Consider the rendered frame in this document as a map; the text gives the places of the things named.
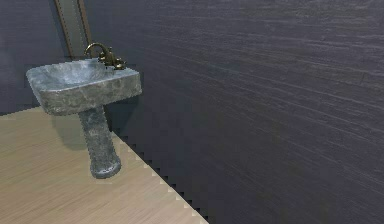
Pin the grey stone pedestal sink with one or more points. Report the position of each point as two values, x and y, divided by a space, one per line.
83 90

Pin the brown framed wall mirror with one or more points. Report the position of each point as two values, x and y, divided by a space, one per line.
74 26

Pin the brass sink faucet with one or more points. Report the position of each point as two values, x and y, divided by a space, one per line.
108 57

